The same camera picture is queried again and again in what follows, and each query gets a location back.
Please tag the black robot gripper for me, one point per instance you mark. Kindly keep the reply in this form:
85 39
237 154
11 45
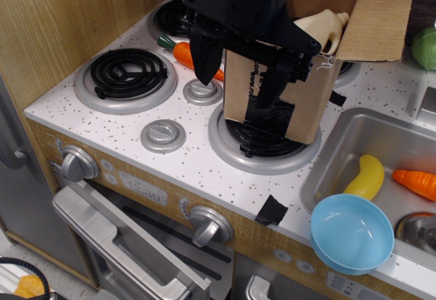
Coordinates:
260 30

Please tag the light blue plastic bowl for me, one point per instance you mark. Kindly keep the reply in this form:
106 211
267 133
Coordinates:
350 234

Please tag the grey round stovetop knob rear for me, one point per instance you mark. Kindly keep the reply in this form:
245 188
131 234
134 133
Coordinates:
195 92

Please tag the grey round stovetop knob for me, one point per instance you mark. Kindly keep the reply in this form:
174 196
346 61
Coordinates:
162 136
195 92

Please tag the orange toy carrot on stove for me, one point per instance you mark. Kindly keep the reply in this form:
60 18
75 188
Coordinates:
183 53

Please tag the black front-right stove burner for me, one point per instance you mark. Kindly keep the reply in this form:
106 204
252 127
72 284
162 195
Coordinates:
250 150

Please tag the black rear-left stove burner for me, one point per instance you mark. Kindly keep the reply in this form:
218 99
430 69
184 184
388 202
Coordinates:
169 19

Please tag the cream plastic toy bottle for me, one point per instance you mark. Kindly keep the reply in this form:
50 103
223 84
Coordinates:
322 27

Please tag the black tape strip beside box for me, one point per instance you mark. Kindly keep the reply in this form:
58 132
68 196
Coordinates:
337 99

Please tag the grey round stovetop knob front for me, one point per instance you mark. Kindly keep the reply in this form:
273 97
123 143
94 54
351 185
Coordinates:
162 136

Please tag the black front-left stove burner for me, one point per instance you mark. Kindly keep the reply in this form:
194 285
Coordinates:
125 81

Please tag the silver metal sink basin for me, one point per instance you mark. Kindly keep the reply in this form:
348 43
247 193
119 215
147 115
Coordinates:
395 143

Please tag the black tape patch on counter edge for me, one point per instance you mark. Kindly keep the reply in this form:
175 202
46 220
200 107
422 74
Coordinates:
271 213

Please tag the brown cardboard box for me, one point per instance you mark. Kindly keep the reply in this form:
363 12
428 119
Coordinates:
375 32

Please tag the oven clock display panel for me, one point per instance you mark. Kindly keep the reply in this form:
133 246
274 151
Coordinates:
144 188

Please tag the silver right oven dial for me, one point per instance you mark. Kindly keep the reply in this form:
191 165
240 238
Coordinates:
209 226

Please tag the silver oven dial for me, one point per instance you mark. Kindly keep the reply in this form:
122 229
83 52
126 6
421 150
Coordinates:
209 226
78 164

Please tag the yellow toy banana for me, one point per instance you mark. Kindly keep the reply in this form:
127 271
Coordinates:
369 180

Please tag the green toy cabbage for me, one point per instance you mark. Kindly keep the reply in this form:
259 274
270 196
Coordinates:
423 48

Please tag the silver left oven dial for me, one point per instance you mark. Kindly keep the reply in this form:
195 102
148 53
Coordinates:
78 164

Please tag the orange toy carrot in sink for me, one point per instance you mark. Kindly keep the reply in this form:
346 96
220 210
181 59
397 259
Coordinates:
420 183

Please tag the grey toy oven door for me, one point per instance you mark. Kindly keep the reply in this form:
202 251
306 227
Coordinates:
140 254

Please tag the silver metal pot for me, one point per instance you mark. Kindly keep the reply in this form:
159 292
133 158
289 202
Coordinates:
418 230

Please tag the grey toy fridge door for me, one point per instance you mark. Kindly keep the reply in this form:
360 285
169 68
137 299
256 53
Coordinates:
27 214

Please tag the orange object on floor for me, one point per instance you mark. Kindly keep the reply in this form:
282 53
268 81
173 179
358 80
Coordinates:
29 286

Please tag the grey lower cabinet door handle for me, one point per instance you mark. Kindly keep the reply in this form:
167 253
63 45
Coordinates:
258 288

